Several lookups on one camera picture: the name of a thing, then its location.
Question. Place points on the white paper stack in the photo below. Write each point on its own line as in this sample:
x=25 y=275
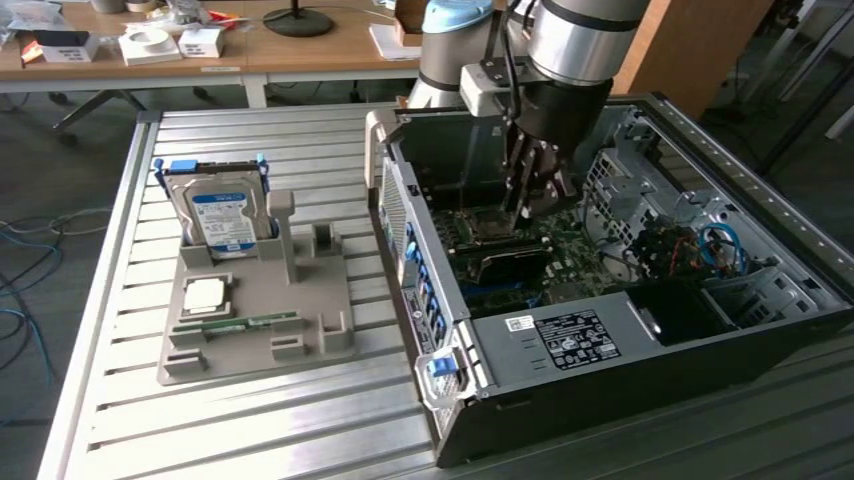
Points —
x=393 y=47

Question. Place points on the white box with tape roll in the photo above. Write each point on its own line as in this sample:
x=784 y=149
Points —
x=149 y=50

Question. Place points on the wooden desk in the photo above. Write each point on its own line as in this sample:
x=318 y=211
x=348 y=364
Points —
x=106 y=69

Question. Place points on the white box black lid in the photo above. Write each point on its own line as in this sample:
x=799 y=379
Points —
x=66 y=52

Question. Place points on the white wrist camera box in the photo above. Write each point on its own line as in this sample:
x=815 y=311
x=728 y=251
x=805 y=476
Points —
x=480 y=90

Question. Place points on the metal cpu socket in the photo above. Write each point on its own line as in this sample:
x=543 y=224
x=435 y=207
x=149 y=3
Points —
x=487 y=225

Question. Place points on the black open pc case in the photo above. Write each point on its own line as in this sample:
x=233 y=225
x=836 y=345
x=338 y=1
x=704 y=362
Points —
x=600 y=415

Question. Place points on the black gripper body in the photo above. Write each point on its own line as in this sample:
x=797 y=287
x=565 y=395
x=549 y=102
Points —
x=563 y=110

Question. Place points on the green gpu card black fan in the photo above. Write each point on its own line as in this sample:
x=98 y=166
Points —
x=513 y=265

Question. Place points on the green motherboard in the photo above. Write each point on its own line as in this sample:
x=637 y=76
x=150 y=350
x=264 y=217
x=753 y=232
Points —
x=580 y=260

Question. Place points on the grey parts rack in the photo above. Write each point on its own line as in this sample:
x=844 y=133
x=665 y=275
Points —
x=266 y=300

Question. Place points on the beige tape roll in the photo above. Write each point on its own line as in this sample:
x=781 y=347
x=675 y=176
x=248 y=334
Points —
x=141 y=6

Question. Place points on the black lamp base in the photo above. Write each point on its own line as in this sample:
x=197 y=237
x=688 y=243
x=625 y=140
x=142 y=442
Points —
x=296 y=25

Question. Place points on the clear plastic bags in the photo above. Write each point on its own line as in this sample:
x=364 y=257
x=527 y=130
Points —
x=29 y=15

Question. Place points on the grey cup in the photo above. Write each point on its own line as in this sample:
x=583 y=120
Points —
x=108 y=6

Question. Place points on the red orange booklet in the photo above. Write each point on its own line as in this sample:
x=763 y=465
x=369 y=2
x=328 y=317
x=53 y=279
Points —
x=29 y=52

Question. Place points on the orange flat item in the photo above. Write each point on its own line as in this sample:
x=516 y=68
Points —
x=226 y=19

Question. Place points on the small white labelled box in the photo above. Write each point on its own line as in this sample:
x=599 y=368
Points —
x=200 y=42

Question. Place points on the wooden cabinet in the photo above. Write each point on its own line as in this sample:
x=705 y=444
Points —
x=727 y=50

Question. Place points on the blue case latch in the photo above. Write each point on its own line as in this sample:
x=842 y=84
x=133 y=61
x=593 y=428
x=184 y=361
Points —
x=441 y=366

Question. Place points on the silver cpu chip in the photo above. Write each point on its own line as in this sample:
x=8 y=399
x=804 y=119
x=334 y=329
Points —
x=206 y=295

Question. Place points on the grey power supply unit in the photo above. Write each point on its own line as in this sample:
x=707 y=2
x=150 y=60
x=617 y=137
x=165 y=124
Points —
x=520 y=350

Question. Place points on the brown cardboard box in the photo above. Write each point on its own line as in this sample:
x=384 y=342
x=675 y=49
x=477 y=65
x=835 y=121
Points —
x=408 y=20

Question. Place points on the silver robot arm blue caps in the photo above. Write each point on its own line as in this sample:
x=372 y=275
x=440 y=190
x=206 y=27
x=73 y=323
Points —
x=580 y=35

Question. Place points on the green ram stick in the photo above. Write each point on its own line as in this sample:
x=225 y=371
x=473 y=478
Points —
x=246 y=322

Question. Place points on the hard disk blue caddy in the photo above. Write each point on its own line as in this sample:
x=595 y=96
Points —
x=220 y=215

